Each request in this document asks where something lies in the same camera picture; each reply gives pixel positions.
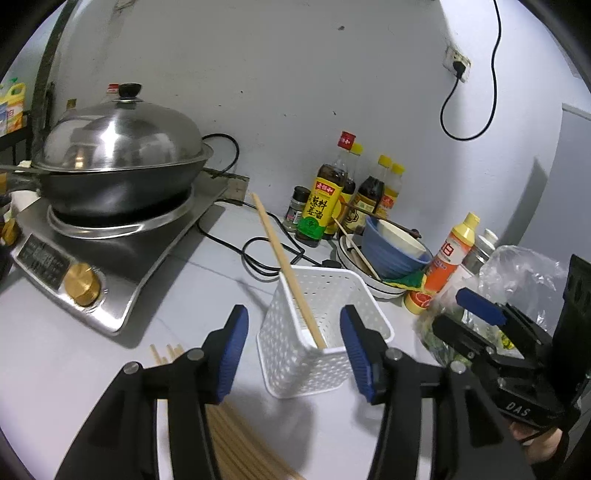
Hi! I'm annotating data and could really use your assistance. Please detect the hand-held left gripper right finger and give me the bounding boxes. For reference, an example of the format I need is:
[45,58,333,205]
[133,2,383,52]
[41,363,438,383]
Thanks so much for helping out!
[339,305,536,480]

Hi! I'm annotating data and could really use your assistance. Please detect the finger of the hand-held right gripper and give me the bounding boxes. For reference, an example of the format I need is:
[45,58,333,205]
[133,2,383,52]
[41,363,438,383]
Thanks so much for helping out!
[431,314,505,371]
[456,287,553,357]

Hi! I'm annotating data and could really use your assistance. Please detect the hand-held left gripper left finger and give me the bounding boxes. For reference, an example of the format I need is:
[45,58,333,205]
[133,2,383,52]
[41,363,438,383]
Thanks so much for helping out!
[55,305,250,480]

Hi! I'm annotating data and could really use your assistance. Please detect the white perforated plastic basket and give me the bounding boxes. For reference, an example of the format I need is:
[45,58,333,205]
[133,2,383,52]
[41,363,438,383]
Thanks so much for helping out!
[256,265,395,398]

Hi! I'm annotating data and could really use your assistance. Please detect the bundle of wooden chopsticks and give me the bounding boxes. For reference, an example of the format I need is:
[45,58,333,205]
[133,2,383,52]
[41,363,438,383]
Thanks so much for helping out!
[148,344,305,480]

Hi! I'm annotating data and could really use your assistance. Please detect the light bamboo chopstick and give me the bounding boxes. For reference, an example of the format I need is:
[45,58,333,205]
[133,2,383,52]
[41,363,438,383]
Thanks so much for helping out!
[250,193,328,349]

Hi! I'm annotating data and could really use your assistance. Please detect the person's right hand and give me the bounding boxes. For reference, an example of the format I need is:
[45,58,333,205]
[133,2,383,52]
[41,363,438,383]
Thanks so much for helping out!
[510,425,566,466]

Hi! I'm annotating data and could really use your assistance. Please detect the leafy greens with yellow flowers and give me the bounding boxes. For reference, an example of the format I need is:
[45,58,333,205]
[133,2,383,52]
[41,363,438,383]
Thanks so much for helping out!
[418,309,513,366]

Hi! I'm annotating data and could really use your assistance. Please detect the clear plastic bag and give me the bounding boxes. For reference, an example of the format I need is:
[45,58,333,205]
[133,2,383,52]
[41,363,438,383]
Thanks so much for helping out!
[416,244,570,370]

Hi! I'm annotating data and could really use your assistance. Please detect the glass jar with silver lid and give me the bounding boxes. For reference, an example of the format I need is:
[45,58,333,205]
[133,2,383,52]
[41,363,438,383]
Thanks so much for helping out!
[462,228,499,278]

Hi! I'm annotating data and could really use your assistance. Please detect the orange squeeze bottle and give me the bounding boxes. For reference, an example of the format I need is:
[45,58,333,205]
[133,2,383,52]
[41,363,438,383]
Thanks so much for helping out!
[422,212,481,296]

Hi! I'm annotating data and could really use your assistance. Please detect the yellow green sponge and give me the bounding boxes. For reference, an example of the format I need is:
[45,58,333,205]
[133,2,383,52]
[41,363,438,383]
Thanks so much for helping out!
[383,270,428,292]

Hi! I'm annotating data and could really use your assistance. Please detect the white plate with dark rim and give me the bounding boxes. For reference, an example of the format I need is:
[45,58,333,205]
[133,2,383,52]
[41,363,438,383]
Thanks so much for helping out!
[337,233,411,298]

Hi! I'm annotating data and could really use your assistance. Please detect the light wooden utensil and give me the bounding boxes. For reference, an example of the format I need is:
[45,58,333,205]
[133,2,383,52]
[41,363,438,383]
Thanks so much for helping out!
[333,217,382,280]

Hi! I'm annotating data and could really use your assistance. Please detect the blue bowl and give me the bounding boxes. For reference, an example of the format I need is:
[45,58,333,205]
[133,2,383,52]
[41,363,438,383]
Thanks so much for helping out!
[361,217,435,280]

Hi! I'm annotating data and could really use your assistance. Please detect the white bowl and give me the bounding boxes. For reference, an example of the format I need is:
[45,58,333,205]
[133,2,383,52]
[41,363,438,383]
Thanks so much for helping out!
[374,220,429,263]

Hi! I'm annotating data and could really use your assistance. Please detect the silver induction cooker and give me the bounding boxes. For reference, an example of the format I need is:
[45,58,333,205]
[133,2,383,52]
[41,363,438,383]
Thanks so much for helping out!
[0,173,232,335]

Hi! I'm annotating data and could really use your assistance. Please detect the yellow-capped pale oil bottle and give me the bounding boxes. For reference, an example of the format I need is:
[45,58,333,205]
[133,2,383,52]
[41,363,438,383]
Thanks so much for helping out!
[379,162,407,220]

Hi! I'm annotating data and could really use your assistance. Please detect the dark brown chopstick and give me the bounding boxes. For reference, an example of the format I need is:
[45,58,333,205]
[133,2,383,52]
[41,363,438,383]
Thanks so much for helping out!
[339,200,422,238]

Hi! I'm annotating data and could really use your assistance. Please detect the large red-capped sauce bottle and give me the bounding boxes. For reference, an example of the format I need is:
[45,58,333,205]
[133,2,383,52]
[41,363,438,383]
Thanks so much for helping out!
[295,130,358,247]

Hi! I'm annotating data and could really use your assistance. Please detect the small spice jar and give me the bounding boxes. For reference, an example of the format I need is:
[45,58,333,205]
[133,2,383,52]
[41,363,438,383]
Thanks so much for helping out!
[283,186,311,233]

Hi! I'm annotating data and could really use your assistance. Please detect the yellow-capped dark sauce bottle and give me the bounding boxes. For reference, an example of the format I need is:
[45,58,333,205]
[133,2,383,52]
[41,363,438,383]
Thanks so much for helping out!
[332,143,366,236]
[344,154,393,234]

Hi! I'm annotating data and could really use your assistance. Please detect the black wok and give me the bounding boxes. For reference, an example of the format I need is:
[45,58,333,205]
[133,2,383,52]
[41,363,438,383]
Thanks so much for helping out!
[0,143,215,229]

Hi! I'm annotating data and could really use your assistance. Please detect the white crumpled paper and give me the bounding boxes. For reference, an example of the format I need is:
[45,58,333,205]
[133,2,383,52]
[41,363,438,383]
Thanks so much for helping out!
[10,189,41,219]

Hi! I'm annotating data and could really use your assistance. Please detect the black shelf rack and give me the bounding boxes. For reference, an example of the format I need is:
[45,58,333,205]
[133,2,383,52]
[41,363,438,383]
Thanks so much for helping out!
[0,111,34,160]

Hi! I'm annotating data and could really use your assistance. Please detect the yellow cooking oil jug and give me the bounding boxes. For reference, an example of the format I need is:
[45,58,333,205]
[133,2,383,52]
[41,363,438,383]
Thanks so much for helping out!
[0,78,28,136]

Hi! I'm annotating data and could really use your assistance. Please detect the dark vertical pipe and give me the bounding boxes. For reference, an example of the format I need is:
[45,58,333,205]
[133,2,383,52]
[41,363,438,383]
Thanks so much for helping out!
[28,0,80,162]

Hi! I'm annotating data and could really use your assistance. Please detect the black cooker power cable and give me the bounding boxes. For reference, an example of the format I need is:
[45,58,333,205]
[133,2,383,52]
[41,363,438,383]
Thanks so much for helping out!
[198,133,342,280]

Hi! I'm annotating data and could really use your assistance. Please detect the black wall cable with plug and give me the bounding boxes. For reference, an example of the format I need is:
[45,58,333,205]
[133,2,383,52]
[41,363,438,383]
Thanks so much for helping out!
[440,0,504,141]

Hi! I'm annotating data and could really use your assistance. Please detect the white wall socket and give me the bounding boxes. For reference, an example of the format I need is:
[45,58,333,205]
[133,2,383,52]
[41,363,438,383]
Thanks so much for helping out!
[443,46,472,83]

